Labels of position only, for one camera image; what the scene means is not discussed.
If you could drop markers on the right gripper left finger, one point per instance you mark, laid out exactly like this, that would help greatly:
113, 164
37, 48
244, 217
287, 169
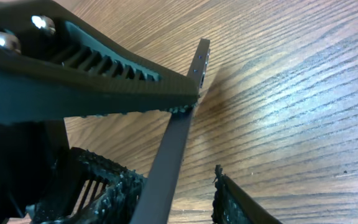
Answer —
54, 65

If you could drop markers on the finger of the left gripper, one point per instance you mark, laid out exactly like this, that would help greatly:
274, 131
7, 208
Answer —
88, 188

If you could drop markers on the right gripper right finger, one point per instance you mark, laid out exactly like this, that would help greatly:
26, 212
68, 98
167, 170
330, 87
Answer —
232, 205

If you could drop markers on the black Samsung Galaxy smartphone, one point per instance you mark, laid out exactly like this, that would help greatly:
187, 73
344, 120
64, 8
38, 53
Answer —
156, 198

